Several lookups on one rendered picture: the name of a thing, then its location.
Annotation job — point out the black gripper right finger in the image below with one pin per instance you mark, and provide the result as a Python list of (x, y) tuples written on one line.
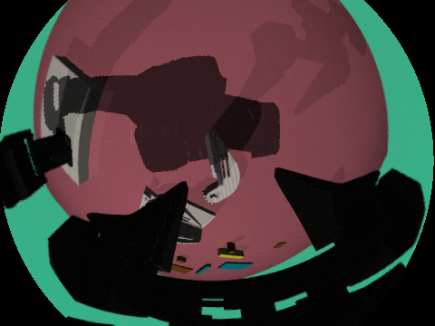
[(320, 205)]

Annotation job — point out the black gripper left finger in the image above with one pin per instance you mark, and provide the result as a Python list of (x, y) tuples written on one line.
[(152, 230)]

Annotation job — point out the brown flat square plate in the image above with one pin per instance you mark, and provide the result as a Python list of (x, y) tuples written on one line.
[(178, 268)]

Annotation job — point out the yellow rectangular block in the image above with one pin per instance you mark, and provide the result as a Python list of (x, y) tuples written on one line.
[(223, 253)]

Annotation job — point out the teal flat rectangular plate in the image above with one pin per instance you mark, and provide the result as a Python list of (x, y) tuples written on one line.
[(235, 265)]

